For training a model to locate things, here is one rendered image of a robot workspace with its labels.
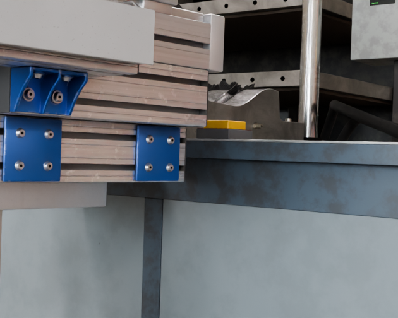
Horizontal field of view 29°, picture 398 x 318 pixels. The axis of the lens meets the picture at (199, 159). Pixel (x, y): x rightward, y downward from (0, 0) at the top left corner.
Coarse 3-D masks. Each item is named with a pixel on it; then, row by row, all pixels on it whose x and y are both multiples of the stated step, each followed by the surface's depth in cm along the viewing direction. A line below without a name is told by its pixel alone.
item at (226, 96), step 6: (222, 84) 199; (228, 84) 198; (234, 84) 196; (252, 84) 191; (210, 90) 196; (234, 90) 192; (240, 90) 187; (222, 96) 188; (228, 96) 188; (222, 102) 185
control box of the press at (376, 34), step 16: (368, 0) 229; (384, 0) 226; (352, 16) 233; (368, 16) 229; (384, 16) 226; (352, 32) 232; (368, 32) 229; (384, 32) 226; (352, 48) 232; (368, 48) 229; (384, 48) 226; (384, 64) 241
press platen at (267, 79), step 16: (208, 80) 258; (224, 80) 256; (240, 80) 250; (256, 80) 246; (272, 80) 243; (288, 80) 239; (320, 80) 241; (336, 80) 249; (352, 80) 258; (368, 96) 268; (384, 96) 278
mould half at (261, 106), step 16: (208, 96) 191; (240, 96) 184; (256, 96) 182; (272, 96) 187; (208, 112) 167; (224, 112) 172; (240, 112) 177; (256, 112) 182; (272, 112) 188; (192, 128) 163; (272, 128) 188; (288, 128) 194
